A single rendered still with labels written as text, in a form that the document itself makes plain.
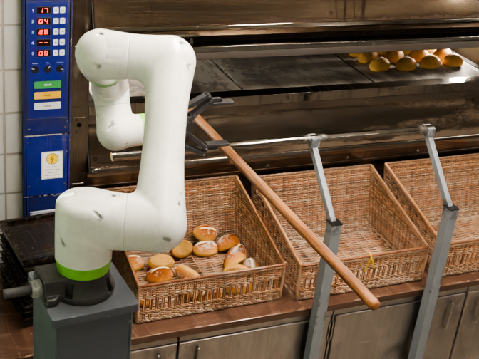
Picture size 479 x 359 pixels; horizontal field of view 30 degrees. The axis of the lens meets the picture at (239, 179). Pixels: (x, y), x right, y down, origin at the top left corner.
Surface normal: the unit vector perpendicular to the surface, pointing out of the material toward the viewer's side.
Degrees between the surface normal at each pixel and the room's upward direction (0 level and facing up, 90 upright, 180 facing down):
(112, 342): 90
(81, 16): 90
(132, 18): 70
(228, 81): 0
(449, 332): 90
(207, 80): 0
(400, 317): 90
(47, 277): 0
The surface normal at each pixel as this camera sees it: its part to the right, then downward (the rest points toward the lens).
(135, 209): 0.11, -0.49
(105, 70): 0.11, 0.69
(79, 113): 0.39, 0.45
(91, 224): 0.10, 0.41
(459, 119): 0.40, 0.12
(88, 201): 0.12, -0.77
